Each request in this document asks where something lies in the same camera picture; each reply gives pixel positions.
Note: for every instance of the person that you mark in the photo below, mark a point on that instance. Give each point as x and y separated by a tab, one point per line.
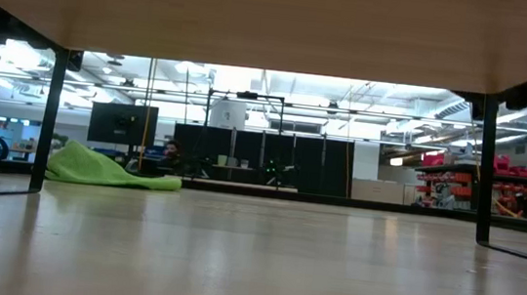
173	152

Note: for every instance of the black monitor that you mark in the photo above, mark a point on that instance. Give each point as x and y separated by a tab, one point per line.
121	125

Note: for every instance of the background robot with green light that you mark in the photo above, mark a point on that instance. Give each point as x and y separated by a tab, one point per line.
275	171

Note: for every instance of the beige cabinet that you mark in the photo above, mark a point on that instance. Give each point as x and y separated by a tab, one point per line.
376	191

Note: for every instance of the white cylinder tank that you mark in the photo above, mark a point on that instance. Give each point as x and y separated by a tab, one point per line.
227	114

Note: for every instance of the black partition panels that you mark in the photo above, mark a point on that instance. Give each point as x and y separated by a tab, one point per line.
311	164

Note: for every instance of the green cloth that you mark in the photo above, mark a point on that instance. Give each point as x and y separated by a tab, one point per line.
89	168

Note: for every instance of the rack with red bins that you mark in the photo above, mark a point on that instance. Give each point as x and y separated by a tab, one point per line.
460	190

